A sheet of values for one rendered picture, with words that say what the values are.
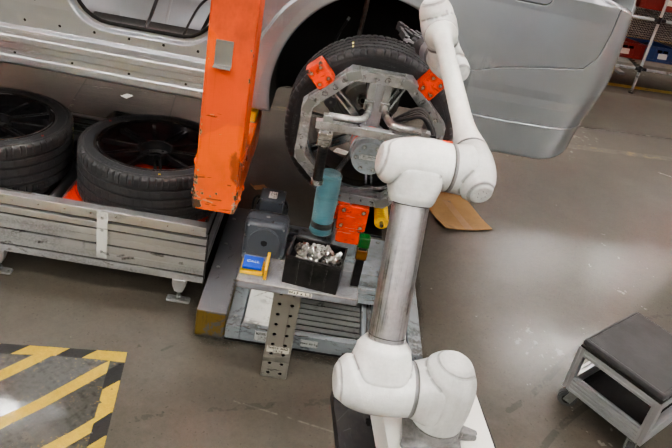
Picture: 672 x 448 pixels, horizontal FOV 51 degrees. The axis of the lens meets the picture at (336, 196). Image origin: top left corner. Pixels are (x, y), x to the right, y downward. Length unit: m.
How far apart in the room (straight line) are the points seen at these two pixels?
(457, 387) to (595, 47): 1.65
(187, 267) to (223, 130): 0.68
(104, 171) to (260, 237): 0.68
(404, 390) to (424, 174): 0.57
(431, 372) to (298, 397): 0.87
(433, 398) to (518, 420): 1.01
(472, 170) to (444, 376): 0.55
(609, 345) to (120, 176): 2.01
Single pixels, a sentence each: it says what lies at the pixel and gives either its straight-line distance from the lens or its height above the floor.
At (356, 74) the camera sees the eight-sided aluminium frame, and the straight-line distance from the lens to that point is 2.55.
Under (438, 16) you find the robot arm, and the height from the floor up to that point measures 1.42.
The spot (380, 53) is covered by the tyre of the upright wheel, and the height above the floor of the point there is 1.17.
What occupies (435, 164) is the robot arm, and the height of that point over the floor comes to 1.17.
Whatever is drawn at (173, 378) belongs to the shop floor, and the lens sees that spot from 2.73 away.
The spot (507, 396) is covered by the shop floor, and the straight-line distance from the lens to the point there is 3.00.
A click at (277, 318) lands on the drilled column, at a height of 0.28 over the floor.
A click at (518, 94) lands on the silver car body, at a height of 1.02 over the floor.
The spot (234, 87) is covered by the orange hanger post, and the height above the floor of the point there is 1.03.
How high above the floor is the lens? 1.90
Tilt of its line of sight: 28 degrees down
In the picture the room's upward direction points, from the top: 11 degrees clockwise
